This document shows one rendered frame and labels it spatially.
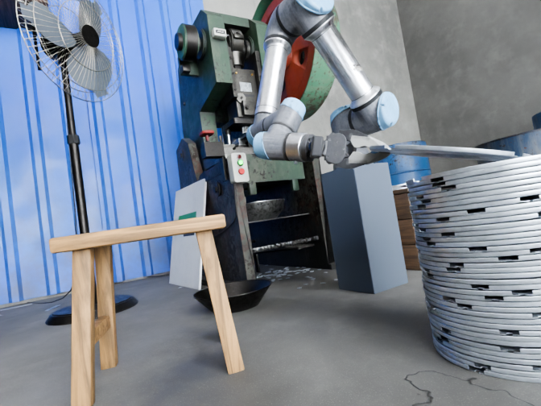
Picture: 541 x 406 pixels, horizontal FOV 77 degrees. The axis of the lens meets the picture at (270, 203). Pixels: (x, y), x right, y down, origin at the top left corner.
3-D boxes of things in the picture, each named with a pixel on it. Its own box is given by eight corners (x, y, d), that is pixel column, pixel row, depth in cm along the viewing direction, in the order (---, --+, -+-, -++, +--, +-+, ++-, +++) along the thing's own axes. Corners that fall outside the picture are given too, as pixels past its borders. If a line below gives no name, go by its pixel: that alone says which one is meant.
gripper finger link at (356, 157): (394, 154, 80) (357, 151, 84) (389, 151, 75) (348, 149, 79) (393, 167, 80) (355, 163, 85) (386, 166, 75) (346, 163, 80)
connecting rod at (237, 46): (255, 80, 194) (247, 22, 196) (236, 78, 188) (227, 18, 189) (240, 94, 212) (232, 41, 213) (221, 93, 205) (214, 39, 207)
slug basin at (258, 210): (299, 214, 190) (296, 196, 190) (245, 222, 172) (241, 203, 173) (269, 219, 219) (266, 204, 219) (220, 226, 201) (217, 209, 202)
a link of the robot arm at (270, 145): (258, 123, 95) (246, 147, 92) (293, 123, 89) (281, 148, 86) (270, 142, 101) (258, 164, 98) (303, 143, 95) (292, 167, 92)
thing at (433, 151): (432, 158, 88) (433, 155, 88) (565, 163, 63) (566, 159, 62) (341, 148, 76) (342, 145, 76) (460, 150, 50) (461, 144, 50)
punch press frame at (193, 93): (319, 239, 184) (281, 2, 191) (248, 254, 162) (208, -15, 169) (252, 242, 252) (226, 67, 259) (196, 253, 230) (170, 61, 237)
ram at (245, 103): (265, 114, 191) (258, 64, 193) (241, 113, 184) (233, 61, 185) (251, 124, 206) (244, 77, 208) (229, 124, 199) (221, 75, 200)
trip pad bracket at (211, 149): (229, 180, 161) (223, 138, 162) (209, 180, 156) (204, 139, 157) (224, 181, 166) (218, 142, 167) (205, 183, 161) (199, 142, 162)
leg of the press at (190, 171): (261, 288, 156) (233, 97, 160) (238, 295, 150) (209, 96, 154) (197, 275, 235) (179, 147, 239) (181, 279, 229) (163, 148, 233)
